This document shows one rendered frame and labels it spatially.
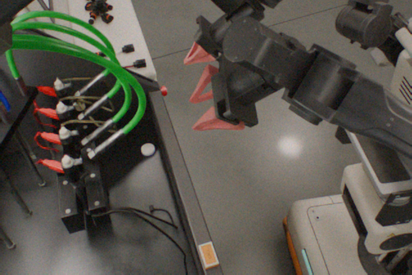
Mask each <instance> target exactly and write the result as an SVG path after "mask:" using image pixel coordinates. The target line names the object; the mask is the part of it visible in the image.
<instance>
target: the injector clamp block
mask: <svg viewBox="0 0 412 275"><path fill-rule="evenodd" d="M82 112H83V111H77V110H76V109H75V114H76V119H77V117H78V115H80V114H81V113H82ZM77 129H78V133H79V139H80V143H81V142H82V139H83V138H84V137H86V136H88V135H90V134H91V133H92V132H94V131H95V124H94V123H85V122H81V123H80V124H78V126H77ZM97 146H98V142H97V139H96V140H94V142H93V143H92V144H91V145H90V146H88V147H84V148H83V149H82V151H81V155H82V164H81V165H82V168H83V170H85V169H88V170H89V171H90V173H89V175H88V176H87V177H86V178H85V185H86V186H85V187H83V188H84V191H85V193H86V196H87V199H88V209H89V212H90V214H91V215H92V214H97V213H105V212H108V211H109V204H108V196H109V190H108V183H107V179H106V172H105V167H104V164H103V161H102V157H101V155H100V156H99V157H98V158H97V159H96V160H92V159H90V157H89V156H88V153H89V152H90V151H91V150H92V149H93V148H96V147H97ZM57 185H58V194H59V209H60V218H61V220H62V222H64V225H65V227H66V228H67V230H68V232H69V234H71V233H73V232H78V231H83V230H86V226H85V220H84V210H83V206H82V204H81V203H80V200H79V198H78V196H77V193H76V191H75V190H74V188H73V186H72V185H71V184H70V183H69V182H68V180H67V178H66V175H64V176H57ZM91 217H92V218H93V220H94V222H95V225H96V227H98V226H100V225H103V224H106V223H110V222H111V215H110V214H105V215H102V216H98V217H96V216H91Z"/></svg>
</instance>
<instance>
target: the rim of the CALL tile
mask: <svg viewBox="0 0 412 275"><path fill-rule="evenodd" d="M207 244H211V246H212V250H213V253H214V256H215V258H216V263H211V264H208V265H206V262H205V259H204V256H203V252H202V249H201V246H203V245H207ZM198 247H199V248H200V252H201V256H202V259H203V262H204V265H205V268H206V267H211V266H213V265H217V264H219V263H218V259H217V256H216V253H215V250H214V246H213V244H212V242H209V243H204V244H202V245H199V246H198Z"/></svg>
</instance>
